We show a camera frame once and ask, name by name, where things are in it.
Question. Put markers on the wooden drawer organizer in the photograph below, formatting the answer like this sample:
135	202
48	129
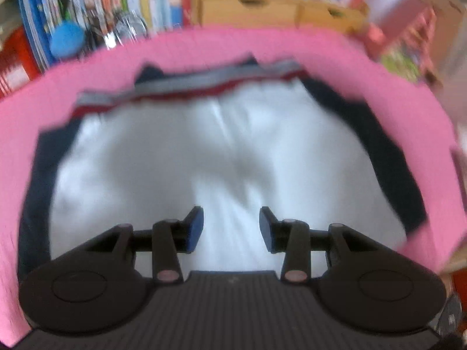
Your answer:
270	12

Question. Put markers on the miniature bicycle model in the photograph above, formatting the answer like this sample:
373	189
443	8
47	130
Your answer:
124	29

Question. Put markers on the pink triangular toy house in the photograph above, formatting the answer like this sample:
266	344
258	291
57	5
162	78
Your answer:
408	40

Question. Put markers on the white and navy jacket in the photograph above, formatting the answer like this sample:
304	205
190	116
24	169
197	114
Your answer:
204	146

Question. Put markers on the blue plush ball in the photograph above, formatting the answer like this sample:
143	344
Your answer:
67	40

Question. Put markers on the brown cardboard box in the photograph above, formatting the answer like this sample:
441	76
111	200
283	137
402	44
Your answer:
445	18

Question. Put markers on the red plastic crate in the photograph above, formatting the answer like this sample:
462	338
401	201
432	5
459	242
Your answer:
14	65

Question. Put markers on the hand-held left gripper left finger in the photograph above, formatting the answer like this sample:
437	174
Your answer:
197	226

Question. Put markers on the pink rabbit-print blanket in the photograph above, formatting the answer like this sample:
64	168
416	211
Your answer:
419	124

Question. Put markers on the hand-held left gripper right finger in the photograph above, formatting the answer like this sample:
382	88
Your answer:
266	226

